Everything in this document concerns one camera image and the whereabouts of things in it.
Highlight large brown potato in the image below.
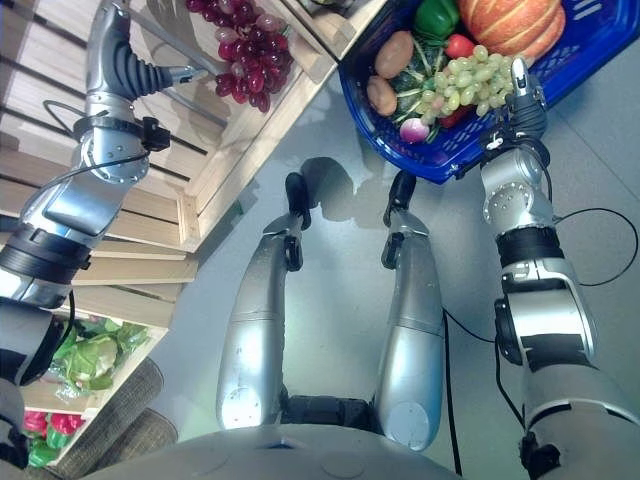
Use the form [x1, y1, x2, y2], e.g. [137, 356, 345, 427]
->
[374, 30, 416, 81]

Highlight red pepper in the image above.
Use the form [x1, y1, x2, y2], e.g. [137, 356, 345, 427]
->
[438, 104, 474, 130]

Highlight large wooden crate shelf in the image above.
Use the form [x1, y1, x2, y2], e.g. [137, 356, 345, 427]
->
[0, 0, 341, 254]

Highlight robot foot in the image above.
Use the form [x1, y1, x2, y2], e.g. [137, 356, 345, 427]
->
[284, 171, 313, 229]
[383, 171, 418, 227]

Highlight red peppers in bag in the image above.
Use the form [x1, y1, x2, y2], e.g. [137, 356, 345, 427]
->
[22, 409, 87, 442]

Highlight orange pumpkin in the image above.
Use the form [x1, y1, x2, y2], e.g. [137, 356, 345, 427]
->
[456, 0, 568, 62]

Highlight blue plastic basket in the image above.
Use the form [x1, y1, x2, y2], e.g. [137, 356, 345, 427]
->
[337, 0, 640, 186]

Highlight green leafy cauliflower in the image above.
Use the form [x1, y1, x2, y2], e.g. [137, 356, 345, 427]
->
[51, 318, 152, 397]

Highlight green grape bunch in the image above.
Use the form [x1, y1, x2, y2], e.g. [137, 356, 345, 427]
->
[416, 44, 517, 127]

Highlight pink white radish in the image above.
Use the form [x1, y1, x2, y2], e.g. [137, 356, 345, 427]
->
[399, 117, 432, 146]

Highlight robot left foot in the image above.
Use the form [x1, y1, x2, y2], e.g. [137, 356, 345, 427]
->
[284, 171, 313, 229]

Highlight red tomato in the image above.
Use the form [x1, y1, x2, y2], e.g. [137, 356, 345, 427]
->
[444, 33, 477, 61]

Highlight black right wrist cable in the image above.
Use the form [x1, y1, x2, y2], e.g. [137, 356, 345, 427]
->
[542, 137, 635, 288]

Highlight low wooden shelf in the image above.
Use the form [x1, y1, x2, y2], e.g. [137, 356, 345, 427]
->
[19, 238, 201, 467]

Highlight dark green striped squash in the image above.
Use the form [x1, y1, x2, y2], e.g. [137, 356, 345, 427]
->
[389, 38, 451, 126]

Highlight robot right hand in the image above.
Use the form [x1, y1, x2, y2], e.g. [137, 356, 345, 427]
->
[503, 56, 548, 142]

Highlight small wooden crate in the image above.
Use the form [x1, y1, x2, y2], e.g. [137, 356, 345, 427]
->
[278, 0, 372, 62]

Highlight black right elbow cable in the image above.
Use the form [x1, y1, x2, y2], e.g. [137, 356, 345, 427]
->
[441, 305, 527, 477]

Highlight red grape bunch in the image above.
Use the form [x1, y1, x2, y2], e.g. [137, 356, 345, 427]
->
[185, 0, 297, 114]

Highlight green bell pepper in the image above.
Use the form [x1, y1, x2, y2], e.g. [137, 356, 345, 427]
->
[413, 0, 462, 39]

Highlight small brown potato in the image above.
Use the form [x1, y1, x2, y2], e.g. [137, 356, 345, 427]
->
[366, 74, 399, 118]

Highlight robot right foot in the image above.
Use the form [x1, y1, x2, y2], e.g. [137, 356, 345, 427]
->
[383, 171, 418, 227]

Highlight green vegetable in bag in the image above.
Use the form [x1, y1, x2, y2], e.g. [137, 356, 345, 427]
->
[27, 429, 72, 469]

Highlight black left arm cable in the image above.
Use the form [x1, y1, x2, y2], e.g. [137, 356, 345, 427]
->
[19, 99, 151, 221]

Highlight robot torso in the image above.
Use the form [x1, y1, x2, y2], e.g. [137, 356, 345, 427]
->
[84, 393, 469, 480]

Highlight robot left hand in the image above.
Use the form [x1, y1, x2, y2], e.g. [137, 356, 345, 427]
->
[84, 0, 209, 109]

